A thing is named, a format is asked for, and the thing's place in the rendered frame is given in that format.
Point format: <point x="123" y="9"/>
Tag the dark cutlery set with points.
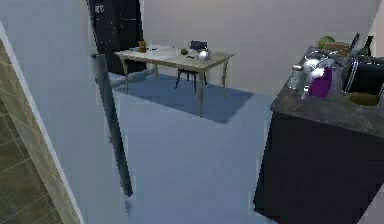
<point x="154" y="49"/>

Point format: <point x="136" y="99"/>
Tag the blue floor rug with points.
<point x="186" y="96"/>

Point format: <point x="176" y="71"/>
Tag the pale wooden table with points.
<point x="186" y="61"/>

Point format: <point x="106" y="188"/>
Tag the silver kettle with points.
<point x="203" y="55"/>

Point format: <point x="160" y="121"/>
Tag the dark round fruit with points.
<point x="184" y="51"/>

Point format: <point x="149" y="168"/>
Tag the black chair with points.
<point x="197" y="44"/>

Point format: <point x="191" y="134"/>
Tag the brown jar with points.
<point x="142" y="46"/>

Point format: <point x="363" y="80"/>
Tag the clear salt shaker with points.
<point x="294" y="76"/>

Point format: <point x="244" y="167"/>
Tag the black fridge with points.
<point x="116" y="30"/>

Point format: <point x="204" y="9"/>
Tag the silver tap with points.
<point x="315" y="63"/>

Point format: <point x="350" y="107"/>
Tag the dark kitchen counter cabinet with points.
<point x="320" y="160"/>

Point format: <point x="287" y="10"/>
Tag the green apple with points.
<point x="325" y="41"/>

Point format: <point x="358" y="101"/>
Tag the brown bread loaf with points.
<point x="337" y="48"/>

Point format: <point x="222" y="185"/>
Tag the brown bowl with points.
<point x="364" y="99"/>

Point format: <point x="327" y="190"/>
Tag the dark green bottle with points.
<point x="368" y="45"/>

